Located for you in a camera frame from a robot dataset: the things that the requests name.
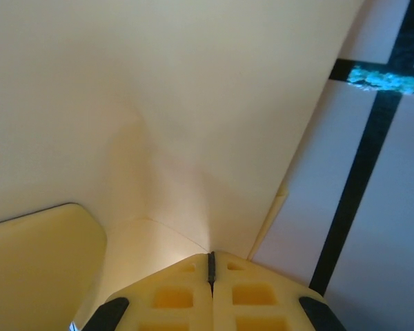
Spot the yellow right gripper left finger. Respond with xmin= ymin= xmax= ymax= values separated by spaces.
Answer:
xmin=86 ymin=252 xmax=213 ymax=331

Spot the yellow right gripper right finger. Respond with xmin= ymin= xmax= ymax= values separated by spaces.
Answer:
xmin=212 ymin=250 xmax=346 ymax=331

